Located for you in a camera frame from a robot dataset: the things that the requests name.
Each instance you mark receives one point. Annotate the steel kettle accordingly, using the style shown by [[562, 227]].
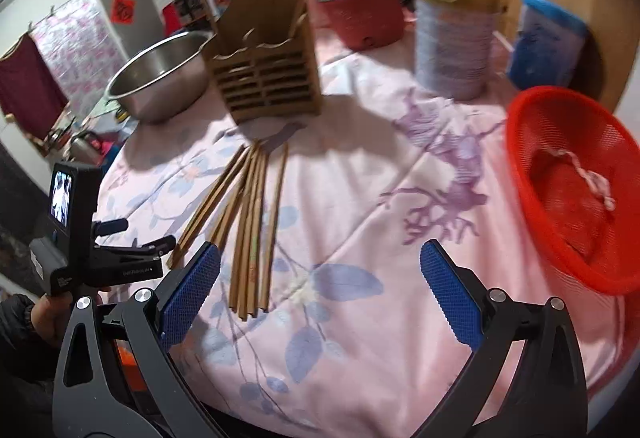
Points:
[[86, 148]]

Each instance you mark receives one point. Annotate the wooden chopstick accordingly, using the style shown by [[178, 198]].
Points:
[[246, 187], [207, 207], [253, 278], [264, 297], [222, 227], [247, 259]]

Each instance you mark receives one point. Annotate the orange plastic bag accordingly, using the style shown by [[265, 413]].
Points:
[[134, 378]]

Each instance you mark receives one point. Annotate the dark red cloth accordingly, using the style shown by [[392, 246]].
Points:
[[29, 91]]

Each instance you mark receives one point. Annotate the person's left hand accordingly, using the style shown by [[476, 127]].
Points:
[[50, 316]]

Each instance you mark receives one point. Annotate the wooden chopstick crossing pile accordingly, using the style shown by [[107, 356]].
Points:
[[298, 11]]

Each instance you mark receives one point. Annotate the red electric cooking pot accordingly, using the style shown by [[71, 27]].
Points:
[[365, 24]]

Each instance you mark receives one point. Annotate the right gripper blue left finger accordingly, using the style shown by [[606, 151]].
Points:
[[182, 293]]

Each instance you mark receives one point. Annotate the blue lidded plastic container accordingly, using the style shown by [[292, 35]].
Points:
[[547, 46]]

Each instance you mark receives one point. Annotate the pink floral curtain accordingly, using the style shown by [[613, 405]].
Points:
[[81, 51]]

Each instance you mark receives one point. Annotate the stainless steel bowl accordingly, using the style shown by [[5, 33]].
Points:
[[162, 81]]

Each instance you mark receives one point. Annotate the gold lid milk powder tin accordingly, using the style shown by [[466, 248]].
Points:
[[452, 46]]

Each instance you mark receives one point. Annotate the pink floral tablecloth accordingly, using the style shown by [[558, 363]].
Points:
[[354, 343]]

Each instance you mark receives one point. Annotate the red diamond door sign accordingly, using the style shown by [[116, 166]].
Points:
[[122, 12]]

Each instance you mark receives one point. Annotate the wooden utensil holder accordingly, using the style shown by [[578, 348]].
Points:
[[257, 70]]

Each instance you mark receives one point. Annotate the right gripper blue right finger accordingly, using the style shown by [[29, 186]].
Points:
[[458, 305]]

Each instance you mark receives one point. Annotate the red plastic mesh basket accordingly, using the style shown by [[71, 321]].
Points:
[[576, 169]]

